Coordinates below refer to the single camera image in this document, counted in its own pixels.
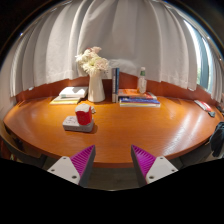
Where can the white power strip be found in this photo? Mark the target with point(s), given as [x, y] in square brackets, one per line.
[71, 125]

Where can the black bag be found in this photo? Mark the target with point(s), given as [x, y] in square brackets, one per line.
[218, 140]

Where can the blue upright book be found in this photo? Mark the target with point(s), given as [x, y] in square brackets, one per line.
[117, 83]

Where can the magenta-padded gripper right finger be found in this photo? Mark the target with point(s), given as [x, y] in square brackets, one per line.
[154, 166]

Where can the red booklet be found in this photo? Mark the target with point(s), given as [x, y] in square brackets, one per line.
[203, 105]

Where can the grey upright book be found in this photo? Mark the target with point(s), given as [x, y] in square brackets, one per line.
[113, 85]

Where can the window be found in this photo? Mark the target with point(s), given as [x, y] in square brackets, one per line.
[202, 56]

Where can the white wall socket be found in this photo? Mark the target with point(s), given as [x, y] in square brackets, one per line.
[107, 74]

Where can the white ceramic vase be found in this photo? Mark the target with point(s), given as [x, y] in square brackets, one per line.
[96, 88]

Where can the blue flat book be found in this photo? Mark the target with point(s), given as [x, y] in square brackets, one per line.
[138, 101]

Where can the clear plastic bottle green label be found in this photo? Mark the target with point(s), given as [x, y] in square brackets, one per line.
[142, 83]

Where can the white and pink flower bouquet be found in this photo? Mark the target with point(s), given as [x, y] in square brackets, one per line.
[92, 61]

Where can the small dark object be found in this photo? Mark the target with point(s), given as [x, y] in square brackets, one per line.
[212, 114]

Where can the white power strip plug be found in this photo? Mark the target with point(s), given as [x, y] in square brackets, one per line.
[93, 110]

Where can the red and white charger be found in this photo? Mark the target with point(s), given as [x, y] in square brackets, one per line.
[83, 115]

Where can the white curtain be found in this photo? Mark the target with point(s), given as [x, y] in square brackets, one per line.
[133, 36]

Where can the yellow flat book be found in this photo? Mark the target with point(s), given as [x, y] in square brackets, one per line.
[63, 101]

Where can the white flat book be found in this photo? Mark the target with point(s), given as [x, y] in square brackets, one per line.
[74, 91]

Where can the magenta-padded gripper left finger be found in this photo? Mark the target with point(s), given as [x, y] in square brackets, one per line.
[71, 166]

